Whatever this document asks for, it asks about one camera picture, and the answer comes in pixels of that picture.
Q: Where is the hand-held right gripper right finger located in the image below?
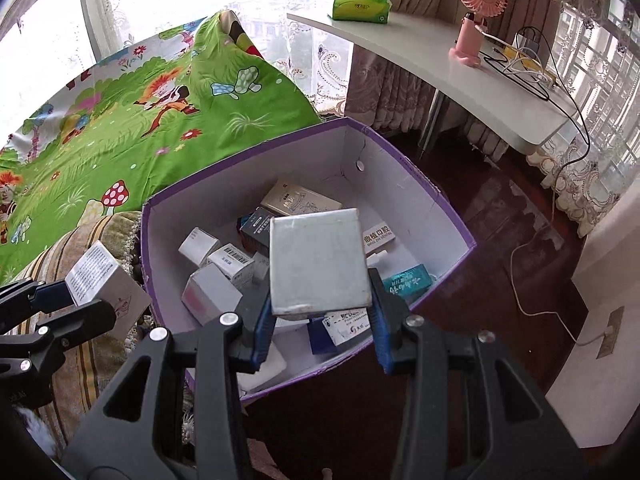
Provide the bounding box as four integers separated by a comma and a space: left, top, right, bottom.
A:
369, 268, 585, 480

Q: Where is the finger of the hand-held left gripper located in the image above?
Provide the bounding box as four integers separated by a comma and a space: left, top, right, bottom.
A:
0, 280, 76, 333
35, 300, 118, 361

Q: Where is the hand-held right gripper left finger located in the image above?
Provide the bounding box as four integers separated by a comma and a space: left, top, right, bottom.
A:
61, 280, 275, 480

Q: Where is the white box with blue print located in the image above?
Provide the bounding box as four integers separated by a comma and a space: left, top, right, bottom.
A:
323, 307, 374, 347

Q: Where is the teal box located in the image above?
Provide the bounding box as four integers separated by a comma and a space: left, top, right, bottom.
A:
381, 263, 432, 307

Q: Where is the white box with red label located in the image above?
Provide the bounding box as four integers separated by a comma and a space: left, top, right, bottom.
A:
65, 241, 152, 341

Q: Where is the dark blue box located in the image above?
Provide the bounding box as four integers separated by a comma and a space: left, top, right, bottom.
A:
306, 317, 337, 357

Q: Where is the white cube box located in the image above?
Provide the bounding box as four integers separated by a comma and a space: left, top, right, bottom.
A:
180, 262, 244, 327

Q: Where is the white box with black text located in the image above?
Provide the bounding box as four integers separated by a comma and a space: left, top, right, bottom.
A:
206, 243, 255, 289

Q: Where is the large silvery white box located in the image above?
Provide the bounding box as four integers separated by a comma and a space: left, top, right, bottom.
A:
269, 208, 374, 319

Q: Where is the long white box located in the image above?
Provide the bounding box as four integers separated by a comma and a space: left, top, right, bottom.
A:
361, 220, 399, 257

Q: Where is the small white box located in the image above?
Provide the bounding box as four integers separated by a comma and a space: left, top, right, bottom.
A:
178, 227, 222, 268

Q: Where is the beige brown box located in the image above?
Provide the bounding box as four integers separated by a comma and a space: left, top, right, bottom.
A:
260, 178, 344, 219

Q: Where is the purple cardboard box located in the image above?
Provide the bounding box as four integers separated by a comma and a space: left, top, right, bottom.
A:
140, 116, 477, 407

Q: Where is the striped towel blanket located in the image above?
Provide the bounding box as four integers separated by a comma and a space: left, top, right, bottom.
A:
10, 210, 201, 461

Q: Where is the green cartoon printed bedsheet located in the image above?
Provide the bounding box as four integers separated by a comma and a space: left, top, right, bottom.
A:
0, 8, 323, 286

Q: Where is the white radiator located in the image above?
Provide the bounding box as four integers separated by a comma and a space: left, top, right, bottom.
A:
462, 117, 511, 163

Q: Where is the beige socket plate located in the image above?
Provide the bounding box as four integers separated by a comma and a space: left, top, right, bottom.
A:
597, 306, 625, 359

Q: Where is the white curved desk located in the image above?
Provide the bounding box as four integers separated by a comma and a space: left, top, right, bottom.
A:
286, 10, 576, 156

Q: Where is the yellow white power strip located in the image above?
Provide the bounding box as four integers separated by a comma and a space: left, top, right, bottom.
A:
492, 42, 558, 92

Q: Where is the pink desk fan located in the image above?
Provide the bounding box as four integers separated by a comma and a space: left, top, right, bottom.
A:
448, 0, 508, 67

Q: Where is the white lace curtain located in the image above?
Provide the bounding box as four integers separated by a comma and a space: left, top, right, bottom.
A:
527, 2, 640, 238

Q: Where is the black charger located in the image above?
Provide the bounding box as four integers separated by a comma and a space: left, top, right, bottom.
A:
515, 29, 542, 56

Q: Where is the green tissue pack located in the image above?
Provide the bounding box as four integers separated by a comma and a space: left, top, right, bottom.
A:
331, 0, 394, 24

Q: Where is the white cable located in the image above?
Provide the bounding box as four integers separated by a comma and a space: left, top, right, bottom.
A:
509, 175, 617, 347

